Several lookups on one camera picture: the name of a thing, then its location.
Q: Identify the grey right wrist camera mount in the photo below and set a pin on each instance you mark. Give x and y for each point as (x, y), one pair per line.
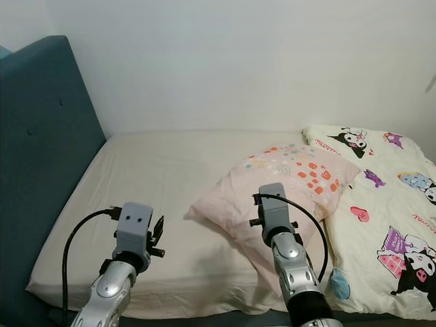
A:
(276, 214)

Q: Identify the bed mattress cream sheet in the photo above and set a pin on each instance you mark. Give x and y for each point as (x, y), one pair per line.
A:
(150, 177)

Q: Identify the pink dotted pillow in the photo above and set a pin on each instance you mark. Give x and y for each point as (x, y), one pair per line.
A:
(235, 204)

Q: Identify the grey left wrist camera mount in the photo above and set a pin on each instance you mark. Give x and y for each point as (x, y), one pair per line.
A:
(133, 225)

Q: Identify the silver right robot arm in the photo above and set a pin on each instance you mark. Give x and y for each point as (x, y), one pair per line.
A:
(293, 266)

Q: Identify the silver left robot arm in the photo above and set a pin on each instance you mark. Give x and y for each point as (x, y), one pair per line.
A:
(109, 293)

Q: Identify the cream cartoon print blanket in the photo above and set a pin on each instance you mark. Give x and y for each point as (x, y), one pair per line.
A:
(395, 211)

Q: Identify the white blind wand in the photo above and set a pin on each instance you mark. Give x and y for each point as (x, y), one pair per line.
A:
(431, 82)

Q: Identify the blue upholstered headboard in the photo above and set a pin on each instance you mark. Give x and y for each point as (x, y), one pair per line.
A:
(41, 136)

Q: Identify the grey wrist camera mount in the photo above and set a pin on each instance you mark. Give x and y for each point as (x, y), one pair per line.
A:
(133, 225)
(276, 214)

